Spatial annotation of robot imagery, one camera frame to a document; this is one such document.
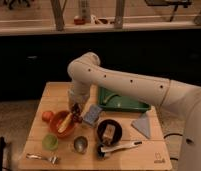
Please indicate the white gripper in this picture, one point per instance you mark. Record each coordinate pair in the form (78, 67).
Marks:
(79, 99)

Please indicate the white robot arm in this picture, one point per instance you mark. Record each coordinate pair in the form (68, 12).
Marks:
(173, 96)

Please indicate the small metal cup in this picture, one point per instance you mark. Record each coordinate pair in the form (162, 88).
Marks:
(81, 144)

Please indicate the green plastic cup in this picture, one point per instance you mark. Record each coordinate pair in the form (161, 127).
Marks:
(50, 142)

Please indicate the blue grey sponge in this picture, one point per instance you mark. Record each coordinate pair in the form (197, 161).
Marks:
(92, 115)

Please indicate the green tray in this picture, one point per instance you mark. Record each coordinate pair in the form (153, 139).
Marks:
(111, 101)

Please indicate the orange bowl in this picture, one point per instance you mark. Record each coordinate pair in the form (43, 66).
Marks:
(55, 122)

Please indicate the yellow banana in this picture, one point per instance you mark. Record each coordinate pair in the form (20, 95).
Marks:
(65, 123)

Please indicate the orange tomato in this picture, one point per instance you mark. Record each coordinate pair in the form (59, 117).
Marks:
(47, 116)

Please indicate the dark brown bowl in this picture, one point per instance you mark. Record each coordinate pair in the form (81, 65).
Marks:
(117, 135)

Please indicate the tan block in bowl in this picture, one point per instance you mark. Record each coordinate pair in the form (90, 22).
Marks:
(108, 133)

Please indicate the white black brush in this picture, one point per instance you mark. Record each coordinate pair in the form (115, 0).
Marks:
(104, 151)

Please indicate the grey folded cloth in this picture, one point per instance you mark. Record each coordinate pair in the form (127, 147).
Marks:
(142, 125)

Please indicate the silver fork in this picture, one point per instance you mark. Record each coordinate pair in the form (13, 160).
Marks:
(52, 160)

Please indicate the red object on shelf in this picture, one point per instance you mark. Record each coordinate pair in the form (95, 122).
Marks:
(78, 21)

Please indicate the white bottle on shelf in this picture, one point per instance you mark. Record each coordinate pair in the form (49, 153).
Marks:
(84, 10)

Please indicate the black post at left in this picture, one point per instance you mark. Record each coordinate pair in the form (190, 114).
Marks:
(2, 146)

